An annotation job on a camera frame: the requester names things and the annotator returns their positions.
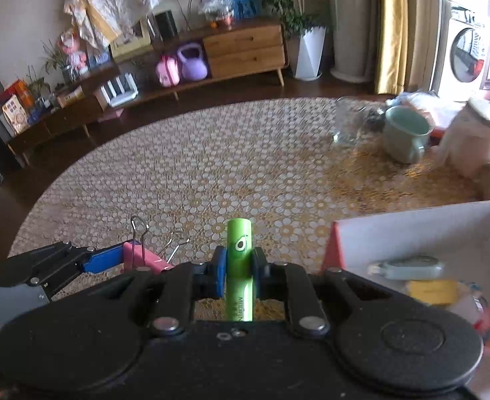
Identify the printed snack box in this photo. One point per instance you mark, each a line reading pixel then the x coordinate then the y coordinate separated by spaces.
pixel 15 116

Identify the potted tree in white pot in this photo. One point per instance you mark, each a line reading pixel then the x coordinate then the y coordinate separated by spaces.
pixel 309 50

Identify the green mug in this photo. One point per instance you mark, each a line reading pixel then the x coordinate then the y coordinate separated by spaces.
pixel 403 141

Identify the orange snack box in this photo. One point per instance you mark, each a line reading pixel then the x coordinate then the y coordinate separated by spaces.
pixel 20 91

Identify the green lip balm tube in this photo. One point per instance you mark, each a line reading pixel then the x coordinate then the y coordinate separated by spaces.
pixel 239 237

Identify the red cardboard box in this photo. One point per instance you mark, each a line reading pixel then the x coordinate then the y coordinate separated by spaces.
pixel 395 233

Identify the white standing air conditioner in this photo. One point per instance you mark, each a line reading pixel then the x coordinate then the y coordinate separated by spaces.
pixel 351 29

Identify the pink and white bag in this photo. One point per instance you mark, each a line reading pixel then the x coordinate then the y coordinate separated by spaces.
pixel 441 106

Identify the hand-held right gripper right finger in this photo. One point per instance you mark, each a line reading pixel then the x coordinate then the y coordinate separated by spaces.
pixel 258 273

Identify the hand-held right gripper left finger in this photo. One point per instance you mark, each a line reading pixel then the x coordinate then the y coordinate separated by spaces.
pixel 219 273

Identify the white router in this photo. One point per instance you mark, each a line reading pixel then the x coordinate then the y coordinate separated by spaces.
pixel 118 91

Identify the purple kettlebell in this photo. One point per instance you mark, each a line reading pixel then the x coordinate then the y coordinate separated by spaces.
pixel 193 66

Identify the yellow curtain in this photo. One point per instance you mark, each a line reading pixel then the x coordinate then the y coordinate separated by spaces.
pixel 391 33

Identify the clear glass tumbler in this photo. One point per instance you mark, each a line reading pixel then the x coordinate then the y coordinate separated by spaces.
pixel 349 125

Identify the pink binder clip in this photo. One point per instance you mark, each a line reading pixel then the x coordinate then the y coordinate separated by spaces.
pixel 143 258

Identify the washing machine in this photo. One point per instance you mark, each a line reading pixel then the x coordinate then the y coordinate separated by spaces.
pixel 463 41

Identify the small potted plant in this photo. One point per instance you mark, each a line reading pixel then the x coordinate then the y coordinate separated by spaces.
pixel 61 66

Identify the black speaker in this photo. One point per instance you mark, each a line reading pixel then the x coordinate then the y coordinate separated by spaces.
pixel 166 24

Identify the pink doll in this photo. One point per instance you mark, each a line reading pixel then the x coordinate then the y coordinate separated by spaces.
pixel 74 52

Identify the grey-green oval case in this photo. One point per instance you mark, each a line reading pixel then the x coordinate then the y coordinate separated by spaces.
pixel 407 268

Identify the pink item under cabinet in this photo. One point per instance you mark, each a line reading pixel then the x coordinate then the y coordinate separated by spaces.
pixel 111 114

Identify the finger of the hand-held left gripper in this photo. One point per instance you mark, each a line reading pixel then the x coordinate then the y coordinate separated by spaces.
pixel 103 260

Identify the clear plastic bag with fruit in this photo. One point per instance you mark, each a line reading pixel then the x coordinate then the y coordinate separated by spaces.
pixel 216 8

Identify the picture frame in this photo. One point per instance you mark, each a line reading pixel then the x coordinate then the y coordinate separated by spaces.
pixel 130 41

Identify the blue bag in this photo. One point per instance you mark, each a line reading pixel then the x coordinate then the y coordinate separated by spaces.
pixel 241 2

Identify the white jar with lid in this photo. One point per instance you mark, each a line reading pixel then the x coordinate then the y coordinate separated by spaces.
pixel 470 141

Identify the wooden media cabinet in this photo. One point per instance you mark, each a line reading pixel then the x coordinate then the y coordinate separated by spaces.
pixel 245 48

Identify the small yellow box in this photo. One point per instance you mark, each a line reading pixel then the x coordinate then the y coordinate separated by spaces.
pixel 434 291

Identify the pink toy case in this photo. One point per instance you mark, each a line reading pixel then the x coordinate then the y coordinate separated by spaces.
pixel 168 73

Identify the flat yellow box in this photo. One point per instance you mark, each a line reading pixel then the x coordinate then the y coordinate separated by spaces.
pixel 71 96

